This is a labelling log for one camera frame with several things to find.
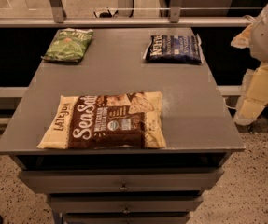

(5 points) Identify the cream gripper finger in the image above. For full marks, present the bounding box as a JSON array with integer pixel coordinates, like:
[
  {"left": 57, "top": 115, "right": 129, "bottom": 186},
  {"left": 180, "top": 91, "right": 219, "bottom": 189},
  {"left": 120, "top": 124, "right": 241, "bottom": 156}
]
[
  {"left": 231, "top": 24, "right": 253, "bottom": 49},
  {"left": 233, "top": 63, "right": 268, "bottom": 125}
]

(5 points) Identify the green jalapeno chip bag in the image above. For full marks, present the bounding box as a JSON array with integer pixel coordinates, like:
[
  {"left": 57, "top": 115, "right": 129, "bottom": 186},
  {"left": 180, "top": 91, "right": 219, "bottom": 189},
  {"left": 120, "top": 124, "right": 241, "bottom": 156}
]
[{"left": 43, "top": 28, "right": 93, "bottom": 63}]

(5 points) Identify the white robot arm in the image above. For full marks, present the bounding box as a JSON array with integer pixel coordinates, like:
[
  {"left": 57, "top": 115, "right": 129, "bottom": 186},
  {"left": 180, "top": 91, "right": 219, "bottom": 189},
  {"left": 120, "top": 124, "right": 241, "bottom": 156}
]
[{"left": 231, "top": 4, "right": 268, "bottom": 126}]

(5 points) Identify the blue kettle chip bag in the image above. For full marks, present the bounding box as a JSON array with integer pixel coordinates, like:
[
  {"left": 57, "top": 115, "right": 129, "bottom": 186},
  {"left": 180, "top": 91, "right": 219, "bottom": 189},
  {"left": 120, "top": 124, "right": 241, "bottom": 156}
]
[{"left": 143, "top": 35, "right": 202, "bottom": 64}]

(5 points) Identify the brown sea salt chip bag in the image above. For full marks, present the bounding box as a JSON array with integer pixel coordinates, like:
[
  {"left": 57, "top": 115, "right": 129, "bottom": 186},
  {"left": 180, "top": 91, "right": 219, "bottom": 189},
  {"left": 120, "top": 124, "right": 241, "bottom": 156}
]
[{"left": 38, "top": 91, "right": 166, "bottom": 149}]

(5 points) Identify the grey drawer cabinet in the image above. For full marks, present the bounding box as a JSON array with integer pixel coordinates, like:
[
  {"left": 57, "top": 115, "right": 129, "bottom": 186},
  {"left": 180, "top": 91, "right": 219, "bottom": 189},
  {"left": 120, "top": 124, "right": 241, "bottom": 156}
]
[{"left": 0, "top": 28, "right": 244, "bottom": 224}]

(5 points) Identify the grey metal railing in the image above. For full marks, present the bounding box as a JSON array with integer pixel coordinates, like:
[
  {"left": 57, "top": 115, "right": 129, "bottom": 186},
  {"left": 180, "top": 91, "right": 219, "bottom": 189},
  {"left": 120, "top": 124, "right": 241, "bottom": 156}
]
[{"left": 0, "top": 0, "right": 252, "bottom": 28}]

